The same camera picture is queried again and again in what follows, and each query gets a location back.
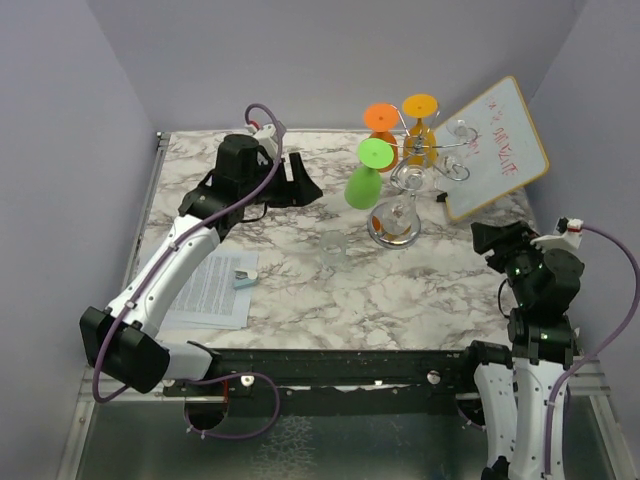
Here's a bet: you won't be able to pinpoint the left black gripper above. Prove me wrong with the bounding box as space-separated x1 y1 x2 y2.
241 152 323 208

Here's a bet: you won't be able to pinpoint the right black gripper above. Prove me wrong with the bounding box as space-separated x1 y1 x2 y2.
472 218 553 304

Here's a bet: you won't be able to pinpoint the green plastic wine glass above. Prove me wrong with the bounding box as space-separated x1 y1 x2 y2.
344 138 394 210

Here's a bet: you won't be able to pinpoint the clear wine glass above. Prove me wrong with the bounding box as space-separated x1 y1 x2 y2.
319 231 347 270
433 115 479 192
381 164 426 237

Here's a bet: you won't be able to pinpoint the orange plastic wine glass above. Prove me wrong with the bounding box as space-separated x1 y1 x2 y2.
363 103 399 173

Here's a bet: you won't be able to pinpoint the yellow plastic wine glass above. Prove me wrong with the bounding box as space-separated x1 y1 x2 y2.
402 93 438 168

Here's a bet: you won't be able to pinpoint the clear wine glass front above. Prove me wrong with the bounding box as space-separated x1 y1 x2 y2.
381 164 426 237

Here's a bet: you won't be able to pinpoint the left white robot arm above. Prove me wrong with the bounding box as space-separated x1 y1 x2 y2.
79 124 322 395

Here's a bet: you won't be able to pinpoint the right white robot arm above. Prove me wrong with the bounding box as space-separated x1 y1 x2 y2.
459 218 584 479

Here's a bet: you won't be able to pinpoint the chrome wine glass rack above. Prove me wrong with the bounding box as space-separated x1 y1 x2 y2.
367 117 479 250

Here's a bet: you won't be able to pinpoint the small blue white stapler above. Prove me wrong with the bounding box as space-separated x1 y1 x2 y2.
233 269 259 290

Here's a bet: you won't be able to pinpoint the printed paper sheets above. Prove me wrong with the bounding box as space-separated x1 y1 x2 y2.
161 250 259 331

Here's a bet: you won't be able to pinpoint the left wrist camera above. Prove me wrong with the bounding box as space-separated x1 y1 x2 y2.
245 120 286 160

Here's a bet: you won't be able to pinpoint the whiteboard with yellow frame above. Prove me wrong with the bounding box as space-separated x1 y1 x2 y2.
435 76 550 221

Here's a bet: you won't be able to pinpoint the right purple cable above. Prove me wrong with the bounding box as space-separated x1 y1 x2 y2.
462 224 640 476

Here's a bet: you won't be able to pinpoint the aluminium frame rails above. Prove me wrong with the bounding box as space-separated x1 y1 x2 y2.
54 132 186 480

